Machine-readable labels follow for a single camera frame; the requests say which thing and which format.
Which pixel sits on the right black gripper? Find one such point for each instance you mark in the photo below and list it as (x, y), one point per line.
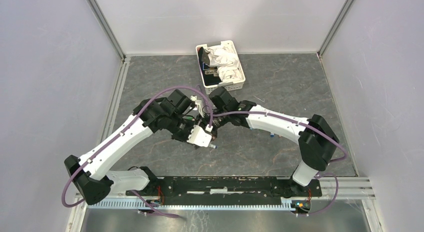
(205, 120)

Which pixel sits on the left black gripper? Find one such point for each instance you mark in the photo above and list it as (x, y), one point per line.
(184, 138)

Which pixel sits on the clear capped blue pen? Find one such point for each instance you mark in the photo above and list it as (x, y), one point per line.
(213, 146)

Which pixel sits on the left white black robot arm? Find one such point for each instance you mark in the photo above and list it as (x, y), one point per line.
(90, 176)

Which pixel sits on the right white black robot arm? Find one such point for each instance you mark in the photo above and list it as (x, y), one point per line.
(316, 140)

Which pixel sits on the black board in basket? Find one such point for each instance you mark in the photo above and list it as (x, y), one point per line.
(208, 72)

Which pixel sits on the white plastic basket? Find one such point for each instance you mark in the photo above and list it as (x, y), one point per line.
(231, 85)

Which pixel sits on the crumpled white cloth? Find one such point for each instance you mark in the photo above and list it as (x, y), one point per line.
(227, 63)

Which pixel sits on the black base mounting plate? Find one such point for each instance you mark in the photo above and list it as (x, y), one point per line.
(230, 190)

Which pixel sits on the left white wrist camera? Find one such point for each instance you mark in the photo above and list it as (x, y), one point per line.
(199, 137)

